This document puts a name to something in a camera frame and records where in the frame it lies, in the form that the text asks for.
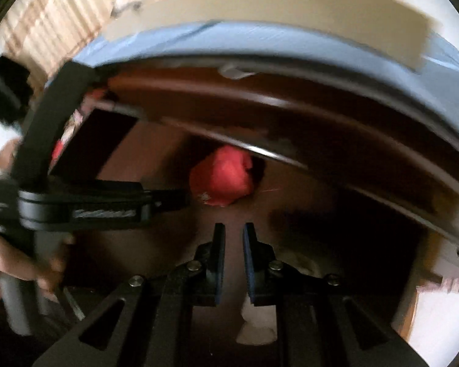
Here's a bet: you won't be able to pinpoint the person's left hand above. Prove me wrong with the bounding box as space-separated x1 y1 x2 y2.
0 234 74 302

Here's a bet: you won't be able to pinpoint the small red underwear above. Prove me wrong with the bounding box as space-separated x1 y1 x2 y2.
189 145 254 207

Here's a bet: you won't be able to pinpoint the dark wooden drawer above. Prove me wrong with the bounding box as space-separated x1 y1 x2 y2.
49 109 459 367

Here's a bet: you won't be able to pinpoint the dark hanging clothes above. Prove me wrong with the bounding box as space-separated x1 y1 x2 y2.
0 56 34 124

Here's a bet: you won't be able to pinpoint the cream flat box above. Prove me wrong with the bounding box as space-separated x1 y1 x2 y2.
103 0 434 69

